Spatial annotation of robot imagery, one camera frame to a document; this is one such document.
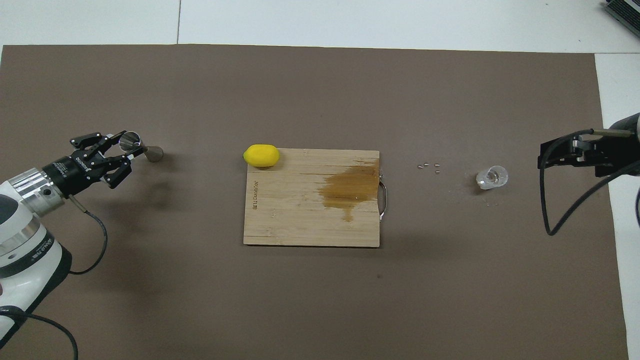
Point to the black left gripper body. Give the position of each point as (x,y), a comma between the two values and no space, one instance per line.
(75,172)

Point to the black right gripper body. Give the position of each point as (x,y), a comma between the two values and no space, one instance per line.
(617,150)

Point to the steel double jigger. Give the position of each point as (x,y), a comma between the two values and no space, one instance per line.
(152,153)

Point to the small clear glass cup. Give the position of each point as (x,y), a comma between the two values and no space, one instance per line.
(492,178)

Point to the grey ribbed device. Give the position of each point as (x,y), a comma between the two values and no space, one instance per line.
(625,12)

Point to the yellow lemon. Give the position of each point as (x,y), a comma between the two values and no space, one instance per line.
(261,155)

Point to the stained wooden cutting board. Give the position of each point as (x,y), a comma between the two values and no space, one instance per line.
(290,210)

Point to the brown table mat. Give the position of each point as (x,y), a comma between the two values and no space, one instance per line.
(300,300)

